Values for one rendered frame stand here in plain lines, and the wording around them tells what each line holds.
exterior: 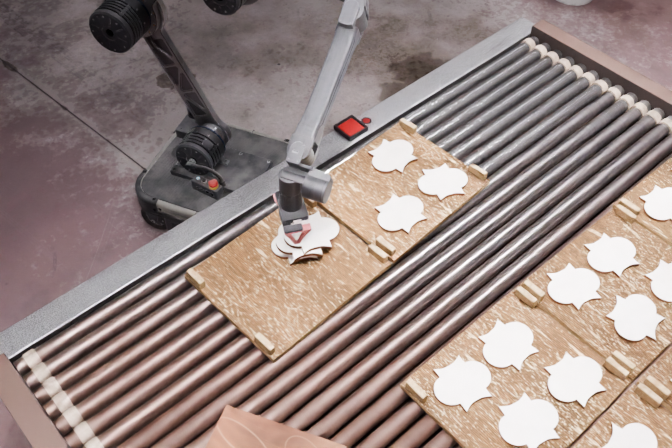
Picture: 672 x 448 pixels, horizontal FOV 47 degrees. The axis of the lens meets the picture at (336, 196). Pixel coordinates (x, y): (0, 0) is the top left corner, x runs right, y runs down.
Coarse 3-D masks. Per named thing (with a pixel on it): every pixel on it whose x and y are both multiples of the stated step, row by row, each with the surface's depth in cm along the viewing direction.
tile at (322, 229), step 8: (312, 216) 207; (320, 216) 207; (312, 224) 205; (320, 224) 205; (328, 224) 205; (336, 224) 205; (312, 232) 204; (320, 232) 204; (328, 232) 204; (336, 232) 204; (288, 240) 202; (304, 240) 202; (312, 240) 202; (320, 240) 202; (328, 240) 202; (296, 248) 201; (304, 248) 200; (312, 248) 200; (328, 248) 201
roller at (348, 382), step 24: (648, 144) 237; (624, 168) 232; (576, 192) 223; (552, 216) 217; (528, 240) 212; (504, 264) 207; (456, 288) 201; (432, 312) 196; (408, 336) 191; (384, 360) 188; (336, 384) 182; (360, 384) 185; (312, 408) 178
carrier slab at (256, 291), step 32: (256, 224) 213; (224, 256) 205; (256, 256) 205; (352, 256) 205; (224, 288) 198; (256, 288) 198; (288, 288) 198; (320, 288) 198; (352, 288) 198; (256, 320) 192; (288, 320) 192; (320, 320) 192
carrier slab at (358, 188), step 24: (432, 144) 234; (336, 168) 227; (360, 168) 227; (408, 168) 227; (432, 168) 227; (456, 168) 227; (336, 192) 221; (360, 192) 221; (384, 192) 221; (408, 192) 221; (336, 216) 215; (360, 216) 215; (432, 216) 215; (408, 240) 209
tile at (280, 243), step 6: (282, 234) 205; (276, 240) 203; (282, 240) 203; (282, 246) 202; (288, 246) 202; (282, 252) 202; (288, 252) 201; (294, 252) 201; (300, 252) 201; (312, 252) 201; (318, 252) 201; (294, 258) 199
